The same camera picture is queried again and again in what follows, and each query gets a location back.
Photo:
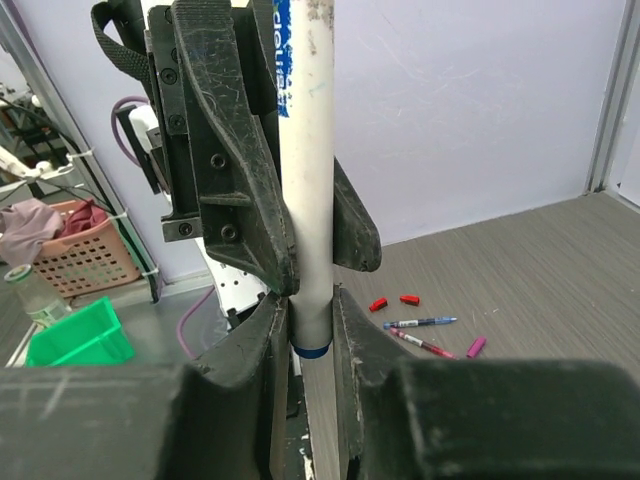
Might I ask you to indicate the pink plastic basket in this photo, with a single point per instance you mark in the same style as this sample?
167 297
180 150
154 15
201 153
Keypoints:
74 245

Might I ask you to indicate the blue gel pen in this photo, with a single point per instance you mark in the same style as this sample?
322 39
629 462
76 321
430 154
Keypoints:
419 323

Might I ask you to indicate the red cap lower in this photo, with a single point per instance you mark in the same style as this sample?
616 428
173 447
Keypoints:
412 300

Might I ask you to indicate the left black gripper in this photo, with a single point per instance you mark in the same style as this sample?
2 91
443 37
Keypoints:
228 165

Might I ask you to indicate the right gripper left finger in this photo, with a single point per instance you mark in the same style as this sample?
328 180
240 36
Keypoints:
222 416

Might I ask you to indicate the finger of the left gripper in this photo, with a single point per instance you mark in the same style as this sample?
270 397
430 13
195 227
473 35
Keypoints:
356 239

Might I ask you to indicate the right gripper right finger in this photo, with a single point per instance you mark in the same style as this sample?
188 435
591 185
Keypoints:
402 417

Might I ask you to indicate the green plastic bin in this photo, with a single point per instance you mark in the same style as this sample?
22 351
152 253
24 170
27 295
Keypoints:
91 336

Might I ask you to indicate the purple pen cap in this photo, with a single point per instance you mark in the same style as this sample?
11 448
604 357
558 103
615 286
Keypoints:
476 347

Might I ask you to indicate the clear plastic bottle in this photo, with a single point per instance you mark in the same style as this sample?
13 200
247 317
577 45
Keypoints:
40 300

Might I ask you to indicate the red cap near arm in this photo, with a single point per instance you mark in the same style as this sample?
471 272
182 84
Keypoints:
378 304

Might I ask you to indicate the red gel pen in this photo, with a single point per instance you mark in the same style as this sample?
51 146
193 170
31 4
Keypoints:
433 349

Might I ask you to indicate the white marker blue print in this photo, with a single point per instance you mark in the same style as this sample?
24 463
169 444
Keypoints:
304 75

